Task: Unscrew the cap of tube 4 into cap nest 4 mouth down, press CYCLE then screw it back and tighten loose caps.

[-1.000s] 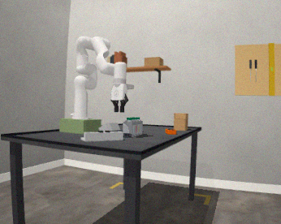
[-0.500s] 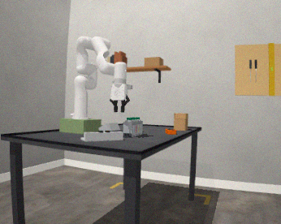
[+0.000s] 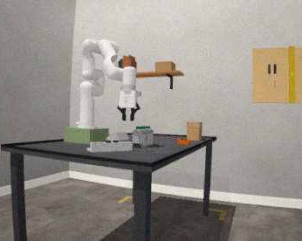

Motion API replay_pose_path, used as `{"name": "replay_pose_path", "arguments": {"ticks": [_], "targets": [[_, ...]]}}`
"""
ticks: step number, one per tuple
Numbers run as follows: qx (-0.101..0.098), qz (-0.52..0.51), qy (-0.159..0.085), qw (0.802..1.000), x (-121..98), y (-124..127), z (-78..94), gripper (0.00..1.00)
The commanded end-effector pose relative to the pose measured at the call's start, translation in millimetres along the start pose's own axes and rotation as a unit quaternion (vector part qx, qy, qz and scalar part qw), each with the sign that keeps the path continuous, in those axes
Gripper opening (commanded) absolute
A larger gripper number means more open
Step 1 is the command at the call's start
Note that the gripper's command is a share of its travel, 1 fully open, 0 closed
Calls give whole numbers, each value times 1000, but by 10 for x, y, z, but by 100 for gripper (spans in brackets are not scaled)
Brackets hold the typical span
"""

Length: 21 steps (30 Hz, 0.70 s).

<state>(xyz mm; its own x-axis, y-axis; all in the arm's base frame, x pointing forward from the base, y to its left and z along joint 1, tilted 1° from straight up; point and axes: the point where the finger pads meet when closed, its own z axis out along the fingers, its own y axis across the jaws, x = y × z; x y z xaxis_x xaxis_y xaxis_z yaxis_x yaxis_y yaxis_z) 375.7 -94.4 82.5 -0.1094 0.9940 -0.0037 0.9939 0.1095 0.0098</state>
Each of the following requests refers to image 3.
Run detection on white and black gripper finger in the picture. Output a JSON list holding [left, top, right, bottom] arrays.
[[130, 102, 141, 121], [117, 106, 126, 121]]

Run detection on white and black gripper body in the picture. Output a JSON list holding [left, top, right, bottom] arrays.
[[119, 89, 138, 108]]

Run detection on light grey panel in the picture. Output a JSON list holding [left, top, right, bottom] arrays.
[[87, 141, 133, 152]]

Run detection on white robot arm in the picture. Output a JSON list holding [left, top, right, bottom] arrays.
[[76, 39, 136, 128]]

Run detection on small brown cardboard box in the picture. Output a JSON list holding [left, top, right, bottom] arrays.
[[187, 121, 202, 141]]

